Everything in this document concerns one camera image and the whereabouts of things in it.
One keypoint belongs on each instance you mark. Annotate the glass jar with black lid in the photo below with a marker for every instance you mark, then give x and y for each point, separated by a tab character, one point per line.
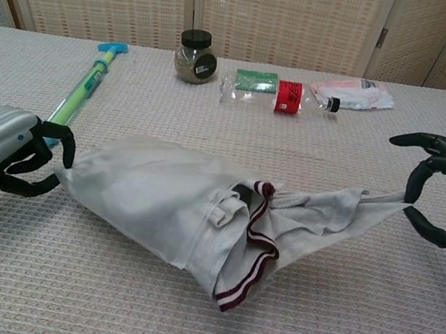
194	64

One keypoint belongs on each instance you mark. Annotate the green blue toy water pump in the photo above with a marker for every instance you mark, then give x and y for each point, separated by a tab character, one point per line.
86	83

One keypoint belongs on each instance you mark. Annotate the beige woven tablecloth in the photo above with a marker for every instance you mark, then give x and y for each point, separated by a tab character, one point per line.
312	298

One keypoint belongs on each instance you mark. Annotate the clear bottle with red label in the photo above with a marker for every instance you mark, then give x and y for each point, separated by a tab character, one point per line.
288	98

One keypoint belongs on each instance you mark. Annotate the green foil packet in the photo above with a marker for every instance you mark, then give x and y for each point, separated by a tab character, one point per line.
254	80

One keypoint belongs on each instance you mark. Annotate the grey shirt maroon trim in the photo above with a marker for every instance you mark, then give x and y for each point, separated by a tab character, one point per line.
140	188

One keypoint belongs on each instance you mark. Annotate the pink white plastic package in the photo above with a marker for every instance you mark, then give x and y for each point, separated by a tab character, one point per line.
356	92

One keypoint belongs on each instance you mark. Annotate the white garment with maroon trim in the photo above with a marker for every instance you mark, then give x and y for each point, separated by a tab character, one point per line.
229	264

